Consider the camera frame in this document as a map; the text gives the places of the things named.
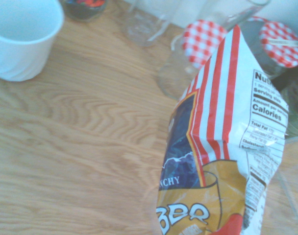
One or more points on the spice jar with dark lid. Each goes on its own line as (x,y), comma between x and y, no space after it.
(85,9)

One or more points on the tall clear drinking glass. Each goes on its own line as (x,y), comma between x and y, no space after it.
(247,12)

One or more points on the clear bottle with green lid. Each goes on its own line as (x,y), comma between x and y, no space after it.
(144,24)

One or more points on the glass jar red checkered lid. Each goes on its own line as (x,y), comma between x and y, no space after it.
(281,46)
(188,61)

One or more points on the white paper cup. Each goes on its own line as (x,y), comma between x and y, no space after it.
(21,39)

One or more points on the red striped BBQ chip bag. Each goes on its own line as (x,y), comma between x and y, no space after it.
(225,147)

